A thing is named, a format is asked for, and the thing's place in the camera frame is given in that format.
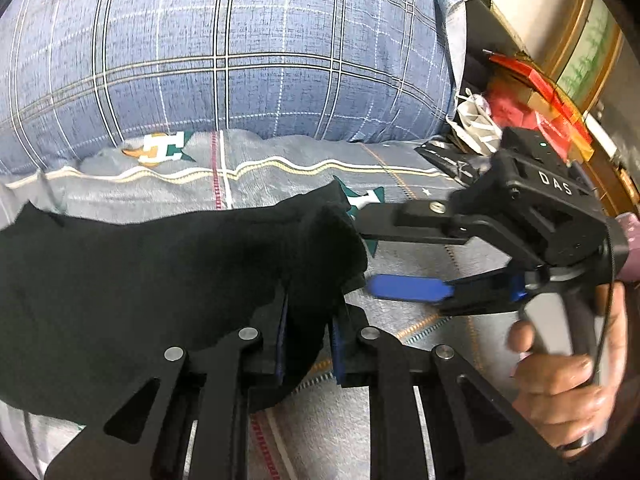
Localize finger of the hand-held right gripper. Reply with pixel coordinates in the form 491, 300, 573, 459
350, 199, 473, 247
366, 262, 526, 318

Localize black pants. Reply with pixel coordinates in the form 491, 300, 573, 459
0, 180, 369, 415

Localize grey printed bed sheet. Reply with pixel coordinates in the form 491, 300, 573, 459
0, 127, 551, 480

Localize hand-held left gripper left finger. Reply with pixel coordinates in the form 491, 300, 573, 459
44, 287, 291, 480

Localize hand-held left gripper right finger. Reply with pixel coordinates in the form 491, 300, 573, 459
327, 305, 583, 480

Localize black flat device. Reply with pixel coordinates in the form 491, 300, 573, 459
415, 140, 488, 183

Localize gold framed picture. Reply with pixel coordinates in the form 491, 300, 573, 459
537, 0, 626, 113

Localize person's right hand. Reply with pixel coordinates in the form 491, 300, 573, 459
507, 282, 628, 458

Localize pink sleeved right forearm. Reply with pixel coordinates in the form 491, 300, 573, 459
617, 212, 640, 281

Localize red gift box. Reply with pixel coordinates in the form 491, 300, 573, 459
487, 55, 596, 161

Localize blue plaid pillow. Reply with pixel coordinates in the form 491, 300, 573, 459
0, 0, 458, 176

